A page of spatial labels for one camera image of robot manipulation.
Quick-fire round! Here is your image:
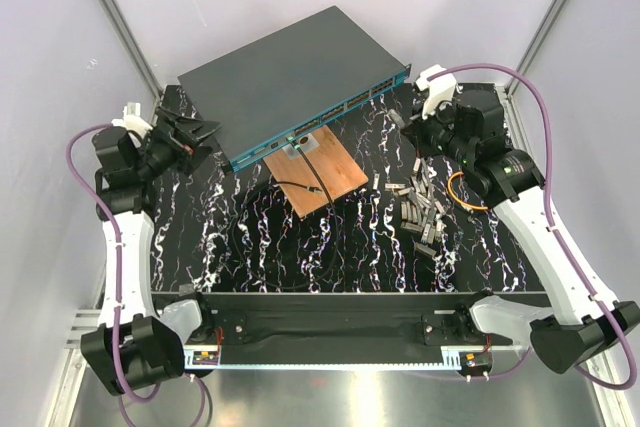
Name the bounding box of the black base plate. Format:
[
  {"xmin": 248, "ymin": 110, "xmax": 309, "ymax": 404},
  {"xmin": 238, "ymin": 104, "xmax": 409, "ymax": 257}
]
[{"xmin": 204, "ymin": 293, "xmax": 511, "ymax": 369}]

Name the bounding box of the yellow ethernet cable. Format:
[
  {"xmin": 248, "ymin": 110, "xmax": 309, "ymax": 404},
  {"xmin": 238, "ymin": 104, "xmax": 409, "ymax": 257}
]
[{"xmin": 446, "ymin": 171, "xmax": 494, "ymax": 213}]

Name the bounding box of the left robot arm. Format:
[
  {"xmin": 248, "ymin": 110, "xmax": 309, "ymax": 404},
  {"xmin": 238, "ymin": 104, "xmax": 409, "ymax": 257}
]
[{"xmin": 69, "ymin": 103, "xmax": 220, "ymax": 402}]

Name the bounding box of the wooden board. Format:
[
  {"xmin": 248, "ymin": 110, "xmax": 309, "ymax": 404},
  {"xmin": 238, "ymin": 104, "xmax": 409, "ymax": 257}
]
[{"xmin": 264, "ymin": 126, "xmax": 368, "ymax": 218}]

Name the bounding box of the teal network switch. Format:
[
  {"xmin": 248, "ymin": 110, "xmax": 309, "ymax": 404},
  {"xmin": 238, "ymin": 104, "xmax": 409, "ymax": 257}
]
[{"xmin": 178, "ymin": 6, "xmax": 411, "ymax": 171}]

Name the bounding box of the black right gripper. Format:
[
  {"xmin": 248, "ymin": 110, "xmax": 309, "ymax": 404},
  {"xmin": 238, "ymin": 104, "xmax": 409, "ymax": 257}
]
[{"xmin": 402, "ymin": 95, "xmax": 474, "ymax": 167}]

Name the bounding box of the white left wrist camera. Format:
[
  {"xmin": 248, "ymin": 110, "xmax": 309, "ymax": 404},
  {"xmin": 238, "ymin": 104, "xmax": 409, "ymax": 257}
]
[{"xmin": 111, "ymin": 102, "xmax": 152, "ymax": 139}]

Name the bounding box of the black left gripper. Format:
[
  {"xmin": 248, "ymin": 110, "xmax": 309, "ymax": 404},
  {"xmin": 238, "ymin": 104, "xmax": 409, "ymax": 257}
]
[{"xmin": 135, "ymin": 107, "xmax": 221, "ymax": 180}]

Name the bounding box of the black ethernet cable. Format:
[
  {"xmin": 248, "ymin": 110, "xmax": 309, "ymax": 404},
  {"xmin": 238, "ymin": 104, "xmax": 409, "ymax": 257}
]
[{"xmin": 230, "ymin": 136, "xmax": 346, "ymax": 293}]

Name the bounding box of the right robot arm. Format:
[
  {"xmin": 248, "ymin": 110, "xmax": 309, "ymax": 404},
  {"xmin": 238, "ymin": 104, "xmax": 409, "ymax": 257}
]
[{"xmin": 402, "ymin": 86, "xmax": 639, "ymax": 374}]

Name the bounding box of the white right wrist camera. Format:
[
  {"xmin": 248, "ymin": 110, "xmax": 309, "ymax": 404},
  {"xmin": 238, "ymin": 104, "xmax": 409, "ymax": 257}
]
[{"xmin": 413, "ymin": 64, "xmax": 458, "ymax": 120}]

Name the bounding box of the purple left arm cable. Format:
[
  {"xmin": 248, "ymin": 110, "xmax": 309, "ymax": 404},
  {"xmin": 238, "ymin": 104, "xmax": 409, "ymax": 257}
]
[{"xmin": 67, "ymin": 122, "xmax": 214, "ymax": 426}]

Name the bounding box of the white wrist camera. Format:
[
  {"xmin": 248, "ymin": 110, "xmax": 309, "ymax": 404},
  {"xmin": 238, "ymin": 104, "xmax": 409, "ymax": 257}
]
[
  {"xmin": 413, "ymin": 64, "xmax": 458, "ymax": 120},
  {"xmin": 111, "ymin": 102, "xmax": 152, "ymax": 139}
]

